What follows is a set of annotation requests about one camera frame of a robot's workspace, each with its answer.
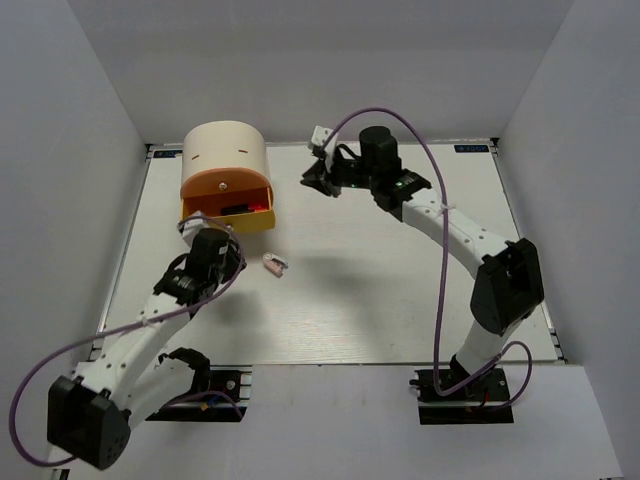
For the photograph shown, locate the round cream drawer organizer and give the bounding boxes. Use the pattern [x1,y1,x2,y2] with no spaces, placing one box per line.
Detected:
[180,120,276,233]

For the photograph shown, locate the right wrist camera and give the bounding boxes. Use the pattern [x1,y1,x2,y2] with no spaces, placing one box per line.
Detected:
[308,126,337,172]

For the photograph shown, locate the left blue corner label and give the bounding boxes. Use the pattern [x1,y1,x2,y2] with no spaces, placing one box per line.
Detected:
[152,150,183,158]

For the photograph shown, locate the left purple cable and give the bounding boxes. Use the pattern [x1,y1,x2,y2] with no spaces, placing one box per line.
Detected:
[8,214,247,466]

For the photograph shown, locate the black orange highlighter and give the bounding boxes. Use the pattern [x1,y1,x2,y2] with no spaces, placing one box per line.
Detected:
[220,203,267,216]

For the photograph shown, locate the purple cable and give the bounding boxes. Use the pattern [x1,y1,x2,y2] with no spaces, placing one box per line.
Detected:
[322,106,532,409]
[8,214,247,466]

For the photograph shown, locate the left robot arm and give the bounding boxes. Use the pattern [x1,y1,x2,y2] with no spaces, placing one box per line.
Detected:
[47,228,246,470]

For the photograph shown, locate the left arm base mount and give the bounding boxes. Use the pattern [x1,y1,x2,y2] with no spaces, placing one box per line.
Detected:
[147,366,253,423]

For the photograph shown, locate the blue corner label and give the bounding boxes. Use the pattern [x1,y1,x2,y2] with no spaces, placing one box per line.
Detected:
[152,150,183,158]
[454,144,490,153]

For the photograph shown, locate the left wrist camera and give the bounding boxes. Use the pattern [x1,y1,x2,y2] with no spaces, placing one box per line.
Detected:
[177,212,208,244]

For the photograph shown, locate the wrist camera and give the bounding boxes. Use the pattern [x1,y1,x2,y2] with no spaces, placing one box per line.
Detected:
[308,126,337,172]
[177,212,208,244]

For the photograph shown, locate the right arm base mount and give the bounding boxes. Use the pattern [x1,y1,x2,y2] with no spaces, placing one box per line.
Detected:
[409,368,514,426]

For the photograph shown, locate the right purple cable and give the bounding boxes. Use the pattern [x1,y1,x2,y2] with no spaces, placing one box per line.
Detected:
[322,106,532,409]

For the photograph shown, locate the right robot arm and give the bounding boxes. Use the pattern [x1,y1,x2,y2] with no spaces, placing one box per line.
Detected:
[301,126,544,399]

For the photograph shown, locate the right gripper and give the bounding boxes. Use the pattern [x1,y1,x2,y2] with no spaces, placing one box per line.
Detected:
[302,148,380,198]

